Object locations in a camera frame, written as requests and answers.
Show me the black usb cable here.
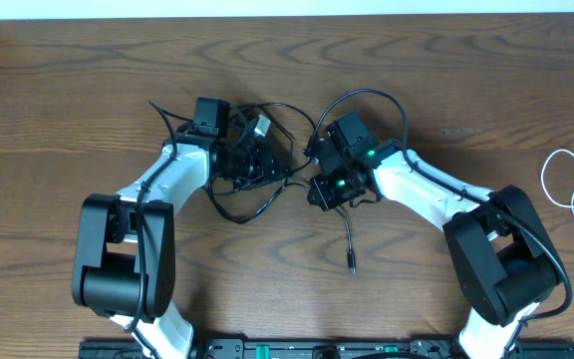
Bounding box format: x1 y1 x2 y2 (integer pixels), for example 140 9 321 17
204 102 358 276

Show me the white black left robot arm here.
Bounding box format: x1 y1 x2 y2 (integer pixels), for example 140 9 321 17
72 135 293 358

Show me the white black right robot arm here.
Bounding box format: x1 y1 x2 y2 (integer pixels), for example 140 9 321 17
308 139 567 358

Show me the black left camera cable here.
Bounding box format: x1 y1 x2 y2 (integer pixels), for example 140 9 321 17
123 98 198 335

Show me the black camera cable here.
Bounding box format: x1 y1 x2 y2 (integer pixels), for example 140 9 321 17
123 98 198 335
304 88 574 359

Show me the black right camera cable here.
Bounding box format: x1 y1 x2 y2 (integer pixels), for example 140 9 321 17
304 88 574 359

